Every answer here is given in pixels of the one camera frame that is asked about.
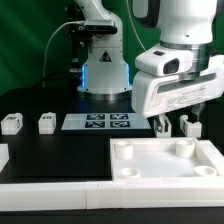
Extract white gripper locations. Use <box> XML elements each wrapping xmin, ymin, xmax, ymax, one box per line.
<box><xmin>131</xmin><ymin>55</ymin><xmax>224</xmax><ymax>133</ymax></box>

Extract white square tabletop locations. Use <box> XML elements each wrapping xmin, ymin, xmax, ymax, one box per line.
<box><xmin>110</xmin><ymin>138</ymin><xmax>224</xmax><ymax>181</ymax></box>

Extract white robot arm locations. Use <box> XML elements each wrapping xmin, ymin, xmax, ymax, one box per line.
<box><xmin>74</xmin><ymin>0</ymin><xmax>224</xmax><ymax>132</ymax></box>

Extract white right fence bar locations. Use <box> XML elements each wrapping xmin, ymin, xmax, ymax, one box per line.
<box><xmin>196</xmin><ymin>140</ymin><xmax>224</xmax><ymax>169</ymax></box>

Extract white fence bar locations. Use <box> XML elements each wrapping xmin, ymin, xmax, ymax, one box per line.
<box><xmin>196</xmin><ymin>140</ymin><xmax>224</xmax><ymax>169</ymax></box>
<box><xmin>0</xmin><ymin>177</ymin><xmax>224</xmax><ymax>212</ymax></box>
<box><xmin>0</xmin><ymin>144</ymin><xmax>9</xmax><ymax>172</ymax></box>

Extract marker sheet with tags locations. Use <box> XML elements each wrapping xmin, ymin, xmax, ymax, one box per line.
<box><xmin>62</xmin><ymin>113</ymin><xmax>150</xmax><ymax>130</ymax></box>

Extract white front fence bar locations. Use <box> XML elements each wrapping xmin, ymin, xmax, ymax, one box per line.
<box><xmin>0</xmin><ymin>177</ymin><xmax>224</xmax><ymax>212</ymax></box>

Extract white left fence bar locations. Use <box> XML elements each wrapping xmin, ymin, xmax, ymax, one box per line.
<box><xmin>0</xmin><ymin>144</ymin><xmax>9</xmax><ymax>172</ymax></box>

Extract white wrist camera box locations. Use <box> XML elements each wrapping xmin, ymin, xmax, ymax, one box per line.
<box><xmin>135</xmin><ymin>44</ymin><xmax>193</xmax><ymax>77</ymax></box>

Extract black cable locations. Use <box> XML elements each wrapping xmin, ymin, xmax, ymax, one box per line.
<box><xmin>31</xmin><ymin>71</ymin><xmax>83</xmax><ymax>88</ymax></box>

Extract black camera on stand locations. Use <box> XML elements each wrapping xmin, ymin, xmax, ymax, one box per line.
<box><xmin>65</xmin><ymin>3</ymin><xmax>92</xmax><ymax>73</ymax></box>

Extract white cable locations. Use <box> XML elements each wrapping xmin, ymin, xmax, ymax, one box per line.
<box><xmin>42</xmin><ymin>20</ymin><xmax>86</xmax><ymax>88</ymax></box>

